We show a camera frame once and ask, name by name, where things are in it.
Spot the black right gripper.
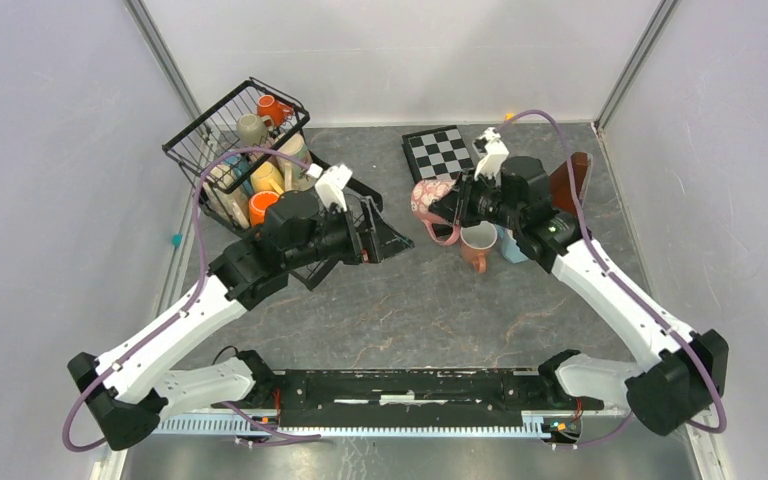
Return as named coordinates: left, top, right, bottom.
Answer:
left=429, top=167, right=523, bottom=231

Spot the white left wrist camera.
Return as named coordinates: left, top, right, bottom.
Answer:
left=306, top=163, right=353, bottom=212

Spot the cream mug in rack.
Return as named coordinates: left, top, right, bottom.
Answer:
left=204, top=163, right=250, bottom=229

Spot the black white chessboard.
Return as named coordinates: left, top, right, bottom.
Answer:
left=402, top=125, right=476, bottom=183

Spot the black wire basket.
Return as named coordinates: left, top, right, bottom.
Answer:
left=162, top=77, right=310, bottom=182

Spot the brown wedge object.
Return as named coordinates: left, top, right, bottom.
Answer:
left=549, top=152, right=592, bottom=215

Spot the black dish rack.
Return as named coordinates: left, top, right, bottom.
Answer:
left=193, top=161, right=413, bottom=309

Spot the orange cup in rack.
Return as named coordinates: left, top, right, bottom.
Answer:
left=248, top=191, right=280, bottom=227

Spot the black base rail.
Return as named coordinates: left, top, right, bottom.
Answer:
left=234, top=368, right=604, bottom=428

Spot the light blue mug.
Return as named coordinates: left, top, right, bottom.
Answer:
left=496, top=225, right=528, bottom=264

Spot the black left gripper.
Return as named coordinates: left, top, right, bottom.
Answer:
left=285, top=196, right=413, bottom=271

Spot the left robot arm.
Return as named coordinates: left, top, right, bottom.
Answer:
left=67, top=191, right=414, bottom=451

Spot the salmon pink mug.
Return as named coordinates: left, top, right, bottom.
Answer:
left=460, top=221, right=498, bottom=274

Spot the pink floral mug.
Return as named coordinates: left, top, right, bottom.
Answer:
left=410, top=179, right=461, bottom=246

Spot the tan tall cup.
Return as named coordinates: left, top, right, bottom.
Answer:
left=278, top=133, right=314, bottom=191

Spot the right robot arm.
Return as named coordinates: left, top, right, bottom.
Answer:
left=411, top=157, right=729, bottom=436

